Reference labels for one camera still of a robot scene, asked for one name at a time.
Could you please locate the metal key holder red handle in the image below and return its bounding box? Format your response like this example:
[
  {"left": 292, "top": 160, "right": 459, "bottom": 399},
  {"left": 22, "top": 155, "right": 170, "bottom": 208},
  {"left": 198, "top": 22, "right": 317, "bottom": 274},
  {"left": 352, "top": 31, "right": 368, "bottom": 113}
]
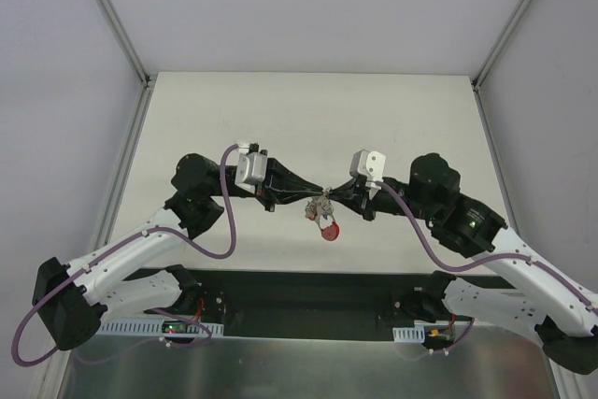
[{"left": 305, "top": 190, "right": 340, "bottom": 242}]

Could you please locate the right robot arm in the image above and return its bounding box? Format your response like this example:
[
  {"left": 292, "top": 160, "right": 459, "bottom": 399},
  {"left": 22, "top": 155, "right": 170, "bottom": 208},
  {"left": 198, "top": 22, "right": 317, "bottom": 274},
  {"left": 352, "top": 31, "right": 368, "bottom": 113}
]
[{"left": 328, "top": 150, "right": 597, "bottom": 375}]

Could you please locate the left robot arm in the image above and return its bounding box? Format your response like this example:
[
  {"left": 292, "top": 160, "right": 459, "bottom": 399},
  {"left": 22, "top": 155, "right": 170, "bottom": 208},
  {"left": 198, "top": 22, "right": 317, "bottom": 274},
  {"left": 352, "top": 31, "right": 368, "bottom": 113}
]
[{"left": 32, "top": 144, "right": 324, "bottom": 351}]

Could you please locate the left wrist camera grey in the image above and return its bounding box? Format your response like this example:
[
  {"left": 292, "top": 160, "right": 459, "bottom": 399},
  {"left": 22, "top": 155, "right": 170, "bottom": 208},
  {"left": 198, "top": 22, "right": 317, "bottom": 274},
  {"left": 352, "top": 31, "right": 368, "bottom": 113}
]
[{"left": 235, "top": 152, "right": 267, "bottom": 193}]

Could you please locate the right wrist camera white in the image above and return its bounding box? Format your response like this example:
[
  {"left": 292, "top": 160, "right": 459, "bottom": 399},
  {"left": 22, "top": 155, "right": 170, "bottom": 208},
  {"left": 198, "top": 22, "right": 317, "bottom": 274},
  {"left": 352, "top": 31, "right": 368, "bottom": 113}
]
[{"left": 349, "top": 150, "right": 386, "bottom": 199}]

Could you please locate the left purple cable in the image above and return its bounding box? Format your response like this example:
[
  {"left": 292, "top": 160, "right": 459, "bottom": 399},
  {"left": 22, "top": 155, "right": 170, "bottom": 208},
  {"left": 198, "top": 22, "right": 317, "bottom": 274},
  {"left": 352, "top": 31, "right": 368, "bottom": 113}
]
[{"left": 11, "top": 144, "right": 242, "bottom": 366}]

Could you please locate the purple cable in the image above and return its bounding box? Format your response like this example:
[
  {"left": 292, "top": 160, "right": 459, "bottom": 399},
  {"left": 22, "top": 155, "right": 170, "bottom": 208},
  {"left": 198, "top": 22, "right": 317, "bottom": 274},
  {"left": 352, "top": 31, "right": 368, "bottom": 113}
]
[
  {"left": 11, "top": 144, "right": 242, "bottom": 366},
  {"left": 380, "top": 181, "right": 598, "bottom": 314}
]

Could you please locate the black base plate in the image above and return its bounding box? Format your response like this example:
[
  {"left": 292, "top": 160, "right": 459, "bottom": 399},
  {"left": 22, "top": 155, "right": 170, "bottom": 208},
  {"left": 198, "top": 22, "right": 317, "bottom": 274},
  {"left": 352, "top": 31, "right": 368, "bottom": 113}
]
[{"left": 99, "top": 265, "right": 508, "bottom": 349}]

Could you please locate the right white cable duct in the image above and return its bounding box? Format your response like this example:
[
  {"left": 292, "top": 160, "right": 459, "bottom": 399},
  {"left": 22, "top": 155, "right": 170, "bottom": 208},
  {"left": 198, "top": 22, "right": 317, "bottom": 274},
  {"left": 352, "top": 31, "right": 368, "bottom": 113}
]
[{"left": 392, "top": 325, "right": 426, "bottom": 344}]

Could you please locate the white cable duct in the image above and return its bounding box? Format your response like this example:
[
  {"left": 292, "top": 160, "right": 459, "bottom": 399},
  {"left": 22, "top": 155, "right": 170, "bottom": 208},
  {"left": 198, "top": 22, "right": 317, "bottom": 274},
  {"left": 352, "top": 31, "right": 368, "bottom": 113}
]
[
  {"left": 392, "top": 325, "right": 426, "bottom": 344},
  {"left": 97, "top": 318, "right": 224, "bottom": 338}
]

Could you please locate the left aluminium frame post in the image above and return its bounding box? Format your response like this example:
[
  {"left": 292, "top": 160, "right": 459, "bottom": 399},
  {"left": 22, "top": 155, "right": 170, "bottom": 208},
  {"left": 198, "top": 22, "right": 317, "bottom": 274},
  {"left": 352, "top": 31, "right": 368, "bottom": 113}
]
[{"left": 95, "top": 0, "right": 152, "bottom": 88}]

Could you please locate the aluminium frame post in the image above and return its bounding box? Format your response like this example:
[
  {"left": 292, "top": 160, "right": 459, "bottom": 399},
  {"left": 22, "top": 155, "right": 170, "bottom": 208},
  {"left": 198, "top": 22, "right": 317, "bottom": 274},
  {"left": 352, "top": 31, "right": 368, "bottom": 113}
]
[
  {"left": 471, "top": 0, "right": 535, "bottom": 93},
  {"left": 95, "top": 0, "right": 152, "bottom": 88}
]

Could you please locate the left white cable duct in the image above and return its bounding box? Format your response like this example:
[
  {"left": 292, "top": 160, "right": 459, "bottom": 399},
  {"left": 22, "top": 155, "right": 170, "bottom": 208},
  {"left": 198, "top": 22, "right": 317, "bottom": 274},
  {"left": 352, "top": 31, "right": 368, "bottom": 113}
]
[{"left": 97, "top": 318, "right": 224, "bottom": 338}]

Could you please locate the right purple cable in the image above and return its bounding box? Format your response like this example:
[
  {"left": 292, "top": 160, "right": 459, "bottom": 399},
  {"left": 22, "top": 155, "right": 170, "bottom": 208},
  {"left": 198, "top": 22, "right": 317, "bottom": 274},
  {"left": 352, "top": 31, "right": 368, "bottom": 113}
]
[{"left": 380, "top": 181, "right": 598, "bottom": 314}]

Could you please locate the right aluminium frame post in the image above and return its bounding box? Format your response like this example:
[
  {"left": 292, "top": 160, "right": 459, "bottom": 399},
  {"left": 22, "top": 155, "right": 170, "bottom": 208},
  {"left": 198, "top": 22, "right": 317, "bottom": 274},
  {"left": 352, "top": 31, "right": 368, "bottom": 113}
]
[{"left": 471, "top": 0, "right": 535, "bottom": 93}]

